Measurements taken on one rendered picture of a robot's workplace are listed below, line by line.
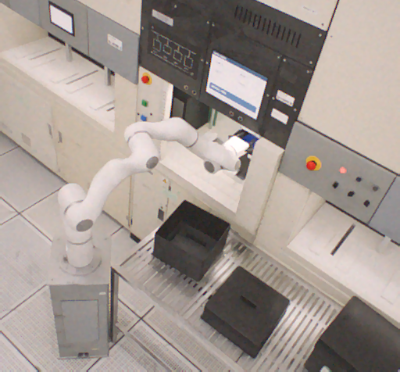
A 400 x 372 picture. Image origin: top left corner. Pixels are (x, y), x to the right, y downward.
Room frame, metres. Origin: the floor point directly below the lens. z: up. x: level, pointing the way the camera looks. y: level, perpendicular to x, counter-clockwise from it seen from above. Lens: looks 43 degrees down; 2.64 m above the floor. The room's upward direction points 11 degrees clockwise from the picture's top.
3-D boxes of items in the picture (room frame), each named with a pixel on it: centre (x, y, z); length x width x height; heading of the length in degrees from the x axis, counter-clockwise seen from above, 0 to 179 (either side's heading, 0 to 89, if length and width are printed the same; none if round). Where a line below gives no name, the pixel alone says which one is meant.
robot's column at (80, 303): (1.27, 0.49, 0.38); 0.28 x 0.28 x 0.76; 14
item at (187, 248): (1.44, -0.01, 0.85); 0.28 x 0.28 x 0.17; 67
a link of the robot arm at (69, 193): (1.29, 0.51, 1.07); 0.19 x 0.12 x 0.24; 35
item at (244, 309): (1.14, -0.31, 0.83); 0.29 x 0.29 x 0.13; 61
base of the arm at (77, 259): (1.27, 0.49, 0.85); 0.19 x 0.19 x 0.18
